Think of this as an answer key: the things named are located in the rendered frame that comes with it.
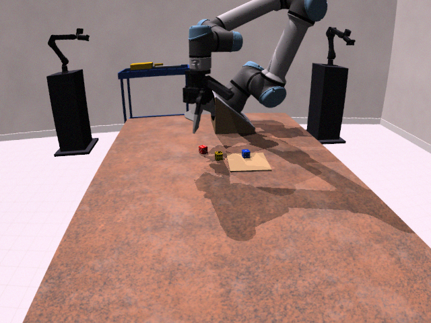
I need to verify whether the red die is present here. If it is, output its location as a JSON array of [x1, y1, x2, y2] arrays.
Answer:
[[199, 145, 207, 154]]

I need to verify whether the yellow die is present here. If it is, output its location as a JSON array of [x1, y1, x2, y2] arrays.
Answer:
[[215, 151, 223, 160]]

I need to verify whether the blue die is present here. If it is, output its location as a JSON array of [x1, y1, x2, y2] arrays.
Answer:
[[242, 149, 251, 158]]

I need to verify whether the beige flat mat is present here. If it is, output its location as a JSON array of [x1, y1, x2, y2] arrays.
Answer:
[[226, 153, 271, 172]]

